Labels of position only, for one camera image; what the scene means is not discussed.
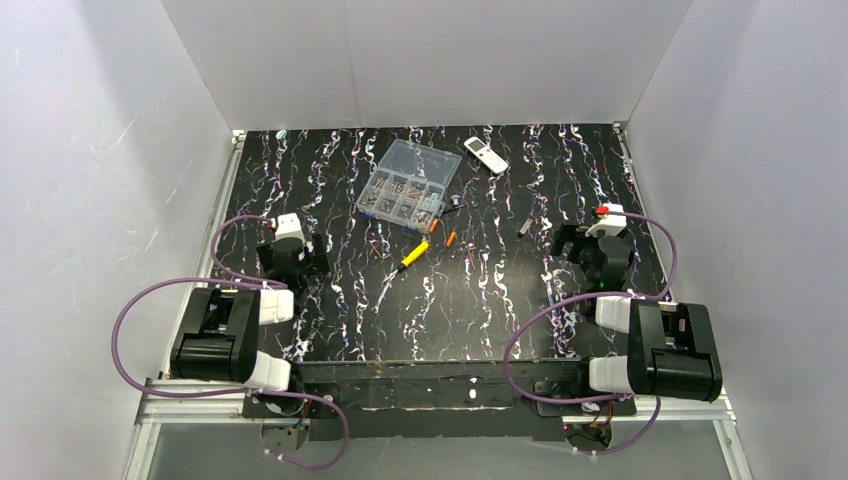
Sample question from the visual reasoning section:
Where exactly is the white remote control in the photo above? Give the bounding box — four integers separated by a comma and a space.
464, 136, 509, 175

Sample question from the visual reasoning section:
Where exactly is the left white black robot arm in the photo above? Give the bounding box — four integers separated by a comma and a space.
170, 234, 329, 391

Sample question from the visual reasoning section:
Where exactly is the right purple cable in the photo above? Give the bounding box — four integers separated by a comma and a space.
502, 211, 679, 460

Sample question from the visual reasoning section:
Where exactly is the clear plastic parts organizer box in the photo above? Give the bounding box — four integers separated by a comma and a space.
356, 139, 462, 234

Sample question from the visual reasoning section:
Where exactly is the yellow handled screwdriver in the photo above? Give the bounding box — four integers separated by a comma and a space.
371, 241, 430, 311

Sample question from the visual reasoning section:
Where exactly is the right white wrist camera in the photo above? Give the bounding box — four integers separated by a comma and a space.
586, 203, 627, 238

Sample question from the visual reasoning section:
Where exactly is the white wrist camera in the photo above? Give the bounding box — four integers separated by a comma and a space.
274, 213, 306, 243
586, 203, 627, 238

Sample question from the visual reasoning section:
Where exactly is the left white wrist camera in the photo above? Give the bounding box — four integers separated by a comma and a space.
274, 213, 306, 243

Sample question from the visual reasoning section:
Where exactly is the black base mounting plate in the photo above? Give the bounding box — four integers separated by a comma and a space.
241, 359, 639, 444

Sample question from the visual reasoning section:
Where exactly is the small grey metal bar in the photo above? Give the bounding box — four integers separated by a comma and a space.
518, 218, 533, 237

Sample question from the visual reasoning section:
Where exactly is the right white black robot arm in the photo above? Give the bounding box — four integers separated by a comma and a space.
551, 223, 723, 402

